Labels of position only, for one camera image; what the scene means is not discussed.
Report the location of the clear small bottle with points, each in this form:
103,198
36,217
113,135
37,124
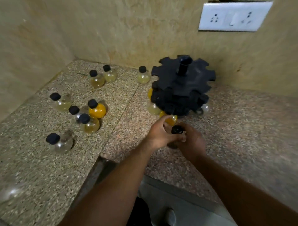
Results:
204,108
177,129

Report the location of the person's black trousers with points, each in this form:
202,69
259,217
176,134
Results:
139,213

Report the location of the person's left forearm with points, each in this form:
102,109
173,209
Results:
109,195

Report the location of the person's right hand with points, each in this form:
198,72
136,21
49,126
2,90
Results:
193,146

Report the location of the person's left hand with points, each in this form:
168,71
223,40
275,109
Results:
158,137

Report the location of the cluster of small capped bottles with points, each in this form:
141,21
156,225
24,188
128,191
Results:
96,81

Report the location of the black rotating bottle rack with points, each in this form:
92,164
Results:
186,83

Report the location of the person's right forearm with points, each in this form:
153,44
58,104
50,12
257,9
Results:
244,198

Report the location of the person's right white shoe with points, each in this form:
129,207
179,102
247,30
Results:
171,217

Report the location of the wide white switchboard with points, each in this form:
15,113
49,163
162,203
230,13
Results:
260,23

